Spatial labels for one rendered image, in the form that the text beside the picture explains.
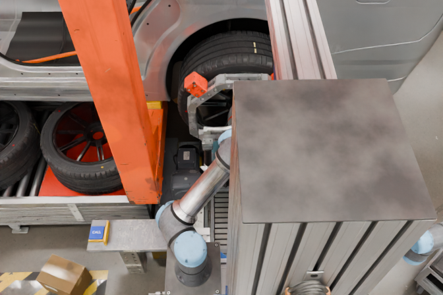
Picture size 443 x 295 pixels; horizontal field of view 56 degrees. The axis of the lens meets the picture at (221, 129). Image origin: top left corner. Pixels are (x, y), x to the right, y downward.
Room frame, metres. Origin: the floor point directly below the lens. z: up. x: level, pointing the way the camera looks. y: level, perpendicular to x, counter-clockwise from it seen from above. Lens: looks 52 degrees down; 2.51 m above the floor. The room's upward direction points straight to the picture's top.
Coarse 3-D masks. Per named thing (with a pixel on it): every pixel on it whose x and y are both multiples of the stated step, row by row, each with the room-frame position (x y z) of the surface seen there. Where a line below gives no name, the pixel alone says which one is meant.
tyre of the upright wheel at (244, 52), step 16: (224, 32) 1.65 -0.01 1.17; (240, 32) 1.64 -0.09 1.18; (256, 32) 1.65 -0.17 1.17; (192, 48) 1.65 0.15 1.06; (208, 48) 1.58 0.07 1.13; (224, 48) 1.53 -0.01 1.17; (240, 48) 1.52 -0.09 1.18; (256, 48) 1.54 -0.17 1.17; (192, 64) 1.53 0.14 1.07; (208, 64) 1.46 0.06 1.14; (224, 64) 1.44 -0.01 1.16; (240, 64) 1.44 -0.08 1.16; (256, 64) 1.44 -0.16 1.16; (272, 64) 1.45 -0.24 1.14; (208, 80) 1.43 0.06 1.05
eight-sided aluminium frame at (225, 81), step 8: (216, 80) 1.38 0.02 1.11; (224, 80) 1.37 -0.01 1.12; (232, 80) 1.37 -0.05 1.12; (208, 88) 1.37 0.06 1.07; (216, 88) 1.35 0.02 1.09; (224, 88) 1.35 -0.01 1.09; (232, 88) 1.35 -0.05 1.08; (192, 96) 1.39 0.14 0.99; (200, 96) 1.35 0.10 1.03; (208, 96) 1.35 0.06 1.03; (192, 104) 1.34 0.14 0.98; (200, 104) 1.35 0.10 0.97; (192, 112) 1.35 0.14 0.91; (192, 120) 1.35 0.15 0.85; (192, 128) 1.35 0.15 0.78; (200, 128) 1.39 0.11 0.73
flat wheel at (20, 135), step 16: (0, 112) 1.78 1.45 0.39; (16, 112) 1.69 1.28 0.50; (16, 128) 1.55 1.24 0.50; (32, 128) 1.57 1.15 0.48; (0, 144) 1.45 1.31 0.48; (16, 144) 1.44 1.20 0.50; (32, 144) 1.50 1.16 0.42; (0, 160) 1.32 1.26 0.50; (16, 160) 1.37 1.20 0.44; (32, 160) 1.44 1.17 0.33; (0, 176) 1.28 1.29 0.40; (16, 176) 1.33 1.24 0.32
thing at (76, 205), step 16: (0, 208) 1.11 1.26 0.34; (16, 208) 1.11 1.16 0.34; (32, 208) 1.11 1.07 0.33; (48, 208) 1.11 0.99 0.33; (64, 208) 1.11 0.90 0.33; (80, 208) 1.12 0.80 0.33; (96, 208) 1.12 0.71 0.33; (112, 208) 1.12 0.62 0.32; (128, 208) 1.12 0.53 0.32; (144, 208) 1.12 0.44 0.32
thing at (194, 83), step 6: (192, 72) 1.41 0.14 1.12; (186, 78) 1.41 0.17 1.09; (192, 78) 1.37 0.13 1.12; (198, 78) 1.39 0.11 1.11; (204, 78) 1.42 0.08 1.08; (186, 84) 1.37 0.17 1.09; (192, 84) 1.35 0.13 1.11; (198, 84) 1.35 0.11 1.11; (204, 84) 1.38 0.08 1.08; (186, 90) 1.35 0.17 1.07; (192, 90) 1.35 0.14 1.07; (198, 90) 1.35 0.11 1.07; (204, 90) 1.35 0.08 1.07; (198, 96) 1.35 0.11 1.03
